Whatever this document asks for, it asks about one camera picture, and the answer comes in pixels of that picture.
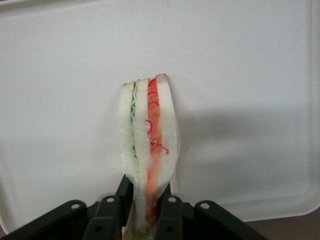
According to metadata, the beige plastic tray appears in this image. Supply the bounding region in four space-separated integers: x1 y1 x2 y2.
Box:
0 0 320 236

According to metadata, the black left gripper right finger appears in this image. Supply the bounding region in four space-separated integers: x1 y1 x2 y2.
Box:
154 181 185 240

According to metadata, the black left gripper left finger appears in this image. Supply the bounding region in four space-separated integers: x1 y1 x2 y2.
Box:
82 174 134 240

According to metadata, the triangle sandwich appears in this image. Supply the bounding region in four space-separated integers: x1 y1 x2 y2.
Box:
117 73 181 240

